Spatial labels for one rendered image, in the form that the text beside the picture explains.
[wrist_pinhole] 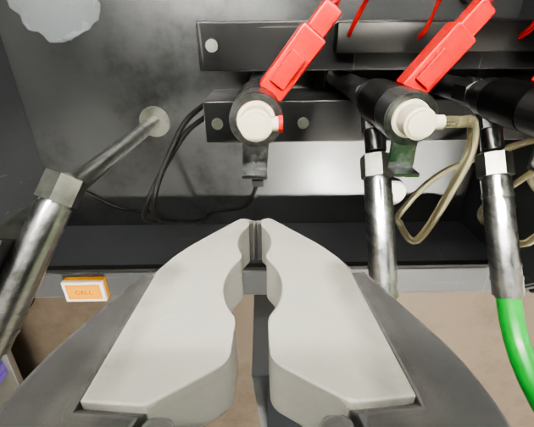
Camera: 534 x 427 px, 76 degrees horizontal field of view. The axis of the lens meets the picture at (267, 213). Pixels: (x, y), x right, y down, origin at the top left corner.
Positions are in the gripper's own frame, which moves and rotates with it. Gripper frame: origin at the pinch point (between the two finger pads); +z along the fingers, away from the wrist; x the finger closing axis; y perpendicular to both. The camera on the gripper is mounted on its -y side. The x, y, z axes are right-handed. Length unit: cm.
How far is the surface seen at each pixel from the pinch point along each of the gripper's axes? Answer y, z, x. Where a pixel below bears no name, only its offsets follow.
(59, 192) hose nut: 0.5, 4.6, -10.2
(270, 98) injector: -3.7, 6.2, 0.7
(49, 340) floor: 133, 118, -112
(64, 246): 19.3, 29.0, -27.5
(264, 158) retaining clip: -0.6, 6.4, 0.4
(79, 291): 21.1, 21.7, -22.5
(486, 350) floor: 146, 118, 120
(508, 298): 8.2, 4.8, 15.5
